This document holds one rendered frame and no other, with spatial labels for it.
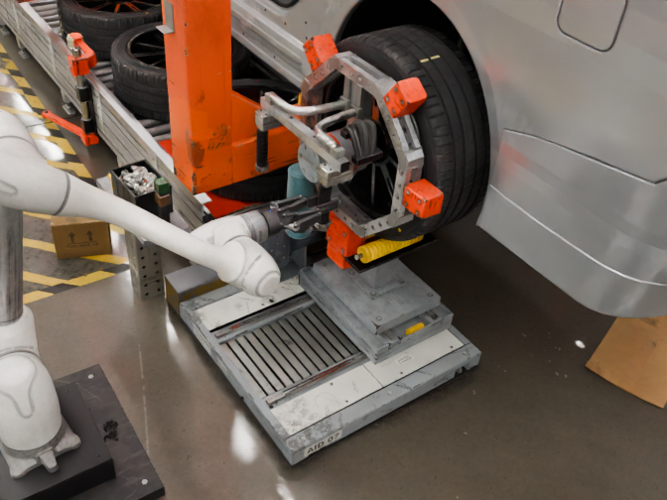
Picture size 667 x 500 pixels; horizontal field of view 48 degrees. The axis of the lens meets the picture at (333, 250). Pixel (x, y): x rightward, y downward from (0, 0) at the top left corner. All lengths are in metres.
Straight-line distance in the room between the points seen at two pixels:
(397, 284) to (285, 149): 0.65
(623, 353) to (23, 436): 2.17
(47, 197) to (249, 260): 0.48
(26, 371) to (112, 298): 1.16
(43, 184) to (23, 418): 0.62
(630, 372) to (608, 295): 1.06
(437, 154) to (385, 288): 0.78
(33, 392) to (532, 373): 1.78
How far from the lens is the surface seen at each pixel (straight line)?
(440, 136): 2.12
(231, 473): 2.49
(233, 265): 1.79
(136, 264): 2.92
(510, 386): 2.85
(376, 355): 2.64
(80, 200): 1.70
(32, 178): 1.64
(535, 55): 1.96
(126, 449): 2.20
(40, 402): 1.98
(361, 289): 2.75
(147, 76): 3.53
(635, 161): 1.84
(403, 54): 2.20
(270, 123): 2.29
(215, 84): 2.49
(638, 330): 3.26
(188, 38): 2.38
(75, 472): 2.08
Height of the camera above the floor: 2.07
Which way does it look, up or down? 39 degrees down
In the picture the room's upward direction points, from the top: 6 degrees clockwise
